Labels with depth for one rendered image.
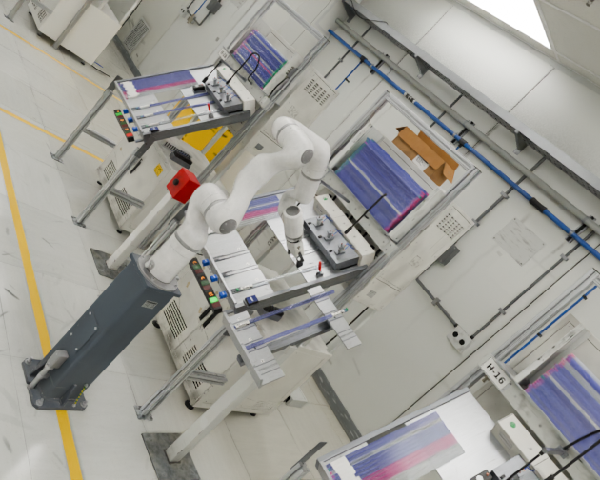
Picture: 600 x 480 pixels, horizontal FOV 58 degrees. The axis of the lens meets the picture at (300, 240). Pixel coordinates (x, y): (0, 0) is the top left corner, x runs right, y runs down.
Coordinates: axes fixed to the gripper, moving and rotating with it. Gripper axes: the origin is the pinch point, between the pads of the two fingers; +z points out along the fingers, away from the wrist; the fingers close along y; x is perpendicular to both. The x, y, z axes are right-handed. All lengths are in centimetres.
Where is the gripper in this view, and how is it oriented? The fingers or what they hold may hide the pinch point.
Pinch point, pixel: (294, 258)
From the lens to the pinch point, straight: 255.3
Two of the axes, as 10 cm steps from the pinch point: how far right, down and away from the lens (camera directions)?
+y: -4.6, -6.5, 6.1
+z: 0.3, 6.7, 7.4
